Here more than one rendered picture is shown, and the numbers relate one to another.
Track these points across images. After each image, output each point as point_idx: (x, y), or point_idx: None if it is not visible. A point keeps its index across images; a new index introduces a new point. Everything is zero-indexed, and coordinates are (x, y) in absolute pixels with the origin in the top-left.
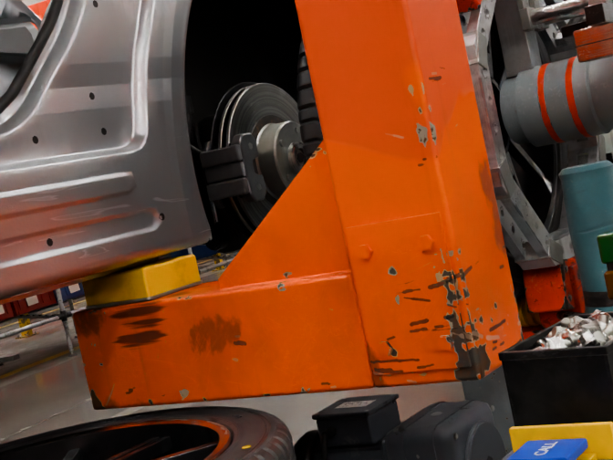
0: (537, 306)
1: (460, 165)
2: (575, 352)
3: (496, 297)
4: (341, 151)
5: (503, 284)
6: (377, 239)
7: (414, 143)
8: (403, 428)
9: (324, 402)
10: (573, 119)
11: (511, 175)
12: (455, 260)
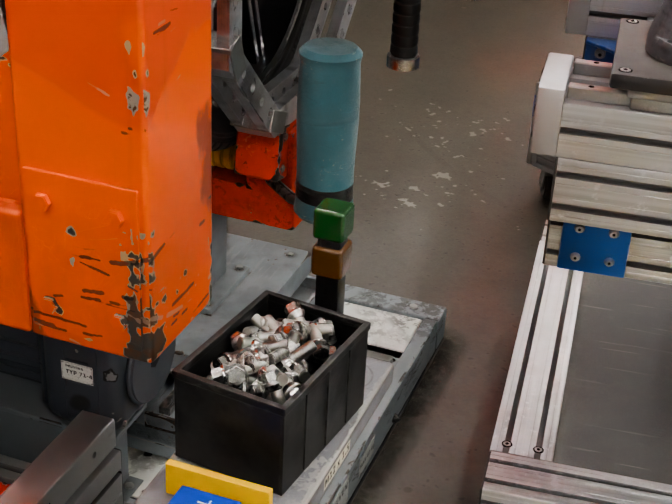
0: (245, 169)
1: (173, 126)
2: (252, 402)
3: (188, 261)
4: (30, 81)
5: (199, 242)
6: (58, 193)
7: (121, 107)
8: None
9: (4, 46)
10: None
11: (243, 55)
12: (146, 244)
